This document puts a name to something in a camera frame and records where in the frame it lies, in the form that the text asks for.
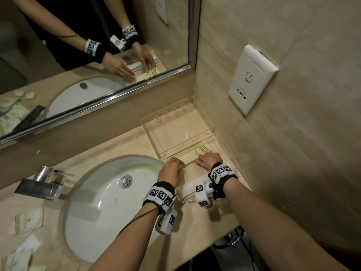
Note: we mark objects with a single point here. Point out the person's right hand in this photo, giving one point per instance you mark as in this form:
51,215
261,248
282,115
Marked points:
211,159

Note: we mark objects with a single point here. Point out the person's left hand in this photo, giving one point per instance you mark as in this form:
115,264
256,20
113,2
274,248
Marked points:
169,172

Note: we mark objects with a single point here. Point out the person's right fingers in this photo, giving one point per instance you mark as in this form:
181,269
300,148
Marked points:
201,160

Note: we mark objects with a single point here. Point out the person's left fingers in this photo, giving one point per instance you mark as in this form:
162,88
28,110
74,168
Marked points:
177,162

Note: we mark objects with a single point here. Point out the cream striped packet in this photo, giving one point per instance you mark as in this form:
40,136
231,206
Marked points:
191,158

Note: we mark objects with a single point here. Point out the person's left forearm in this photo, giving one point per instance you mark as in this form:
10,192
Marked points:
132,239

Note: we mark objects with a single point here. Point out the person's right forearm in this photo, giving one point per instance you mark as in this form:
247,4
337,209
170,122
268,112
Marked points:
270,222

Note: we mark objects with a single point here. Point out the black marker wristband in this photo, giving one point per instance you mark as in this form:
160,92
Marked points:
160,194
221,174

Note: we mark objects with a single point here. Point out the clear acrylic tray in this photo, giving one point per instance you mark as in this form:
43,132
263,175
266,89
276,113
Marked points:
174,132

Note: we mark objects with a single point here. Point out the chrome sink drain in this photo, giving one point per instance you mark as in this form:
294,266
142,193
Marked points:
127,181

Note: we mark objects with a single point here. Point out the chrome drain pipe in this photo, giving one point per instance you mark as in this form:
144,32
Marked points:
231,239

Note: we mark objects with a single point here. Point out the white oval sink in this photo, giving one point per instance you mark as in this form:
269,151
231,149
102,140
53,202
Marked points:
107,211

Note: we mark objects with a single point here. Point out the chrome faucet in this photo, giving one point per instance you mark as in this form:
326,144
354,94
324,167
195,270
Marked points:
39,186

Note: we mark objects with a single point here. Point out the cream amenity packet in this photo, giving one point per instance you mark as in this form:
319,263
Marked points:
15,262
29,221

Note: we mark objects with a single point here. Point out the white amenity packet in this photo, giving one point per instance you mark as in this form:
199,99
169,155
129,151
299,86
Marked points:
28,244

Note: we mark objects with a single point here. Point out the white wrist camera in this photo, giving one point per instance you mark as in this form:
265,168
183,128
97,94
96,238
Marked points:
167,221
202,193

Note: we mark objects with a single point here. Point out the white wall outlet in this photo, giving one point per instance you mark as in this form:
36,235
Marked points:
251,78

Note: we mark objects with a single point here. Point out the framed wall mirror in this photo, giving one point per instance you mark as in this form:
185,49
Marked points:
84,53

